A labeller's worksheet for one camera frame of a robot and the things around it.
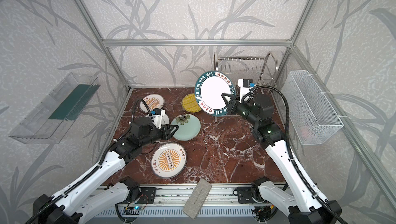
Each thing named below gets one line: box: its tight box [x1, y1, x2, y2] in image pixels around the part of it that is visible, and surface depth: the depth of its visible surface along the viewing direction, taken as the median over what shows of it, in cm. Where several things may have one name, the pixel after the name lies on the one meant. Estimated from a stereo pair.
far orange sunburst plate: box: [139, 93, 166, 114], surface depth 113 cm
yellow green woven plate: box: [181, 92, 202, 114], surface depth 111 cm
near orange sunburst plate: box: [150, 142, 188, 179], surface depth 86 cm
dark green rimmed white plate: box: [194, 70, 237, 117], surface depth 67 cm
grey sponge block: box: [182, 178, 212, 220], surface depth 72 cm
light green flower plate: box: [170, 113, 202, 141], surface depth 101 cm
